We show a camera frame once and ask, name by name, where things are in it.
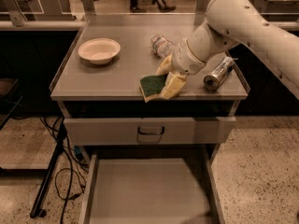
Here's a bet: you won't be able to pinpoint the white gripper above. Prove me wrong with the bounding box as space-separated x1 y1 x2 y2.
155 38 206 100

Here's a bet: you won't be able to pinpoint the green yellow sponge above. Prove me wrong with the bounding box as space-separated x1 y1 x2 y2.
139 75 166 103

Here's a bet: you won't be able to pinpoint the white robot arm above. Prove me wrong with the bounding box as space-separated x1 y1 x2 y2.
156 0 299 99

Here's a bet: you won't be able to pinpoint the grey drawer cabinet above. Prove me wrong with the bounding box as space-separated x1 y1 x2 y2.
51 14 248 158

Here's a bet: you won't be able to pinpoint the grey top drawer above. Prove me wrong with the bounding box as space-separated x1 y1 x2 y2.
64 117 235 146

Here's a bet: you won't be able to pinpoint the open grey middle drawer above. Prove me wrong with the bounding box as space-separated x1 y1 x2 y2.
78 151 225 224

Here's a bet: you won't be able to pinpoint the clear plastic water bottle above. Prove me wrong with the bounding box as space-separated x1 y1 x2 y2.
150 35 175 58

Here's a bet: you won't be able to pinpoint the silver drink can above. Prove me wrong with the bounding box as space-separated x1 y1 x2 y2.
204 56 235 91

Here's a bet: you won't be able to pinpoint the white paper bowl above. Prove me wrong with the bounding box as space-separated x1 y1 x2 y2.
78 38 121 65

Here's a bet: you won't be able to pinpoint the glass barrier with posts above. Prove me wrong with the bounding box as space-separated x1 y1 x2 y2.
0 0 299 31

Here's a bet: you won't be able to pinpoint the black stand leg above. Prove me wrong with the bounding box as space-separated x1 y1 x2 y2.
30 123 65 218

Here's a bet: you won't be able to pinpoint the black drawer handle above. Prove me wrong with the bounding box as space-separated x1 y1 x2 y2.
137 127 164 135

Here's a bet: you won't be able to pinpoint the black floor cables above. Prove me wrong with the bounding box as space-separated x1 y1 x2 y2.
38 115 90 224

